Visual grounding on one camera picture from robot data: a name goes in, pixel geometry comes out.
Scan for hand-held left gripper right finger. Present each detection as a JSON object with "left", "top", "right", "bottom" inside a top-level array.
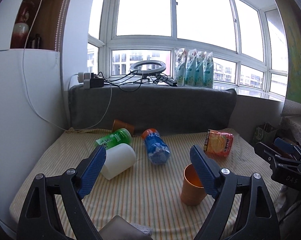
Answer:
[{"left": 190, "top": 144, "right": 281, "bottom": 240}]

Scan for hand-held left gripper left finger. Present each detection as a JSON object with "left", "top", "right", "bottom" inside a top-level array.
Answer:
[{"left": 17, "top": 145, "right": 107, "bottom": 240}]

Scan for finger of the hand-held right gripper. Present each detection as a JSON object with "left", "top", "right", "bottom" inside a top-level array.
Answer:
[
  {"left": 274, "top": 137, "right": 301, "bottom": 159},
  {"left": 255, "top": 142, "right": 301, "bottom": 172}
]

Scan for white plastic cup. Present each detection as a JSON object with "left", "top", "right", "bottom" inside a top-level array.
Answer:
[{"left": 100, "top": 143, "right": 137, "bottom": 180}]

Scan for orange plastic cup upright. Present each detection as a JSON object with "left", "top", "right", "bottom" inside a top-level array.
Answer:
[{"left": 181, "top": 163, "right": 206, "bottom": 206}]

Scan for brown cup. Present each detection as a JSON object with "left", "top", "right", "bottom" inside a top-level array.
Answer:
[{"left": 112, "top": 119, "right": 135, "bottom": 136}]

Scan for green paper bag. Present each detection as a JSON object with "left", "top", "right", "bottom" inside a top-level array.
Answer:
[{"left": 252, "top": 122, "right": 278, "bottom": 146}]

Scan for white lace cloth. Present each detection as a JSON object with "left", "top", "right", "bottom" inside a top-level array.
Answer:
[{"left": 281, "top": 116, "right": 301, "bottom": 153}]

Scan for orange snack packet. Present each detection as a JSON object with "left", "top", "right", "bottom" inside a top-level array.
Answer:
[{"left": 203, "top": 129, "right": 234, "bottom": 158}]

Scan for green plastic bottle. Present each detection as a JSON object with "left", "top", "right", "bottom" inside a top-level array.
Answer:
[{"left": 95, "top": 128, "right": 132, "bottom": 151}]

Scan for blue plastic bottle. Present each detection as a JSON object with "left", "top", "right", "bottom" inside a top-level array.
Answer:
[{"left": 141, "top": 128, "right": 171, "bottom": 166}]

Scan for brown pad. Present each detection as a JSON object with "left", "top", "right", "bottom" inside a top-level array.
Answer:
[{"left": 98, "top": 215, "right": 154, "bottom": 240}]

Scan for black power adapter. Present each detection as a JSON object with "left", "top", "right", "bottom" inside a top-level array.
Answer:
[{"left": 90, "top": 77, "right": 104, "bottom": 88}]

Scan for white power strip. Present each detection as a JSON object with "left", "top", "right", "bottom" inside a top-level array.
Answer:
[{"left": 77, "top": 72, "right": 96, "bottom": 90}]

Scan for dark bottles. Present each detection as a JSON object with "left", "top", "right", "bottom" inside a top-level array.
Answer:
[{"left": 27, "top": 33, "right": 42, "bottom": 49}]

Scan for red vase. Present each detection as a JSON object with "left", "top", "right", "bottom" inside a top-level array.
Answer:
[{"left": 11, "top": 22, "right": 29, "bottom": 49}]

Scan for wooden shelf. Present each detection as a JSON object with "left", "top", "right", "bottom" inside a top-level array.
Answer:
[{"left": 10, "top": 0, "right": 69, "bottom": 51}]

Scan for wall poster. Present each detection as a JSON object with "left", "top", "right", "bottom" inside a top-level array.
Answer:
[{"left": 278, "top": 0, "right": 301, "bottom": 107}]

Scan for black cables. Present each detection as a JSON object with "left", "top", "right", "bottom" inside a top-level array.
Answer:
[{"left": 98, "top": 69, "right": 166, "bottom": 92}]

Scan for ring light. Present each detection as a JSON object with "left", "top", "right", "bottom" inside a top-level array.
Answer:
[{"left": 129, "top": 60, "right": 167, "bottom": 83}]

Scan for white window frame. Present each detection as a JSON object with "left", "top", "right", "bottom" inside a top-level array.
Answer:
[{"left": 87, "top": 0, "right": 289, "bottom": 102}]

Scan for white cable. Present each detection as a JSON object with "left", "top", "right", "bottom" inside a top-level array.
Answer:
[{"left": 22, "top": 0, "right": 113, "bottom": 131}]

